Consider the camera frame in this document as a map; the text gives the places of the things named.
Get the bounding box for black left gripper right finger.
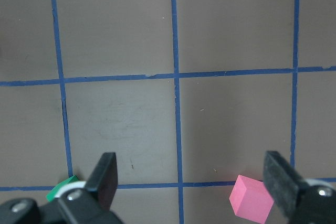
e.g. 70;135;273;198
263;151;335;224

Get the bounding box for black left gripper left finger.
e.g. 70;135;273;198
58;152;117;223

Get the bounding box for green foam cube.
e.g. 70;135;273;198
45;175;81;202

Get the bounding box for pink foam cube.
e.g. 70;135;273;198
229;175;274;223

